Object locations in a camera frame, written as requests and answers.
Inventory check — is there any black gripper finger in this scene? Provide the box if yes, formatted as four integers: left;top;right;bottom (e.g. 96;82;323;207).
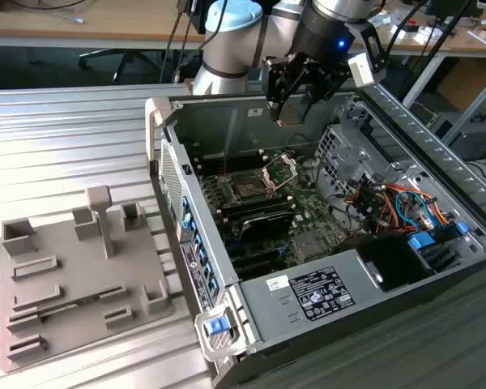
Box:
301;66;347;118
262;54;305;122

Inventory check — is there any silver CPU green edge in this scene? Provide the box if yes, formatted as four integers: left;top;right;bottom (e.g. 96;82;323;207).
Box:
275;109;308;128

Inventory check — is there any CPU socket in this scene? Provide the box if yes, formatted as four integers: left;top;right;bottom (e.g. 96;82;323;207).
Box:
220;169;277;205

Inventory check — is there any black expansion slot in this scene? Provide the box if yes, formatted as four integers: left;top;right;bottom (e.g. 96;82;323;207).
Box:
229;246;291;281

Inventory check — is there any grey open PC case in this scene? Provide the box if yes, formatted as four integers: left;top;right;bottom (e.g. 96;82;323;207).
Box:
144;79;486;389

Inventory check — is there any metal drive cage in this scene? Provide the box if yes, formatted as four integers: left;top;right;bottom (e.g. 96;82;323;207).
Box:
312;95;390;198

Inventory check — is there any small white box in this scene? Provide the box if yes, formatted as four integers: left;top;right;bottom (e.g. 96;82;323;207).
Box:
390;23;421;41

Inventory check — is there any black slanted pole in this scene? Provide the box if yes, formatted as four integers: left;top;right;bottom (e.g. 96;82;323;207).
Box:
400;0;475;96

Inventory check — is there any green motherboard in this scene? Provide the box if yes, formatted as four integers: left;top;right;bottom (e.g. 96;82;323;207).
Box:
196;152;352;281

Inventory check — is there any black monitor base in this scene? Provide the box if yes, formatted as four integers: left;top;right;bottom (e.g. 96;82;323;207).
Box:
424;0;479;18

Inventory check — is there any large brown cardboard box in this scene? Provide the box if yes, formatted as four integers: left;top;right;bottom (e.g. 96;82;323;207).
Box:
435;56;486;117

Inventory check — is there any black graphics card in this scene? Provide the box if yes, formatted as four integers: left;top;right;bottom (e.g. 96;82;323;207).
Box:
225;208;296;244

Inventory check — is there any black office chair base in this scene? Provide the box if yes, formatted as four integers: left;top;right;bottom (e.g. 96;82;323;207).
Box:
79;47;165;85

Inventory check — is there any grey box on floor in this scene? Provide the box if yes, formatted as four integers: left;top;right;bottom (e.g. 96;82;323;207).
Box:
445;119;486;161

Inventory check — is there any wooden desk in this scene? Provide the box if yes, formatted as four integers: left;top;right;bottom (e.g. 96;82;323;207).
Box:
0;0;486;92

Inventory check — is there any blue disk carrier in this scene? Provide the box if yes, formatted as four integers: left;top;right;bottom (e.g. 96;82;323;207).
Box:
407;230;437;260

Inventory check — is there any grey power supply with labels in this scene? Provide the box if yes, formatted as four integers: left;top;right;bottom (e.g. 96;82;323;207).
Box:
237;247;385;345

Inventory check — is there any blue case latch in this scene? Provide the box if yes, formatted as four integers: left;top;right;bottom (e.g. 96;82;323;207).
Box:
205;318;228;336

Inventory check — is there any grey parts rack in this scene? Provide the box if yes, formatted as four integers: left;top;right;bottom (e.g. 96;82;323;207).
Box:
0;185;177;374

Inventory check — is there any orange yellow wire bundle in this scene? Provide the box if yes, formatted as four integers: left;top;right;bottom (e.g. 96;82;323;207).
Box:
345;182;458;236

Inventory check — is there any light blue data wire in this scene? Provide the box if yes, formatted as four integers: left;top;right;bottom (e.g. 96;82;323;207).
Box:
394;189;437;233

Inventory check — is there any grey cable with plug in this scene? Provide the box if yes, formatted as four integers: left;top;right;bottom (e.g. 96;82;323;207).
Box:
44;7;86;24

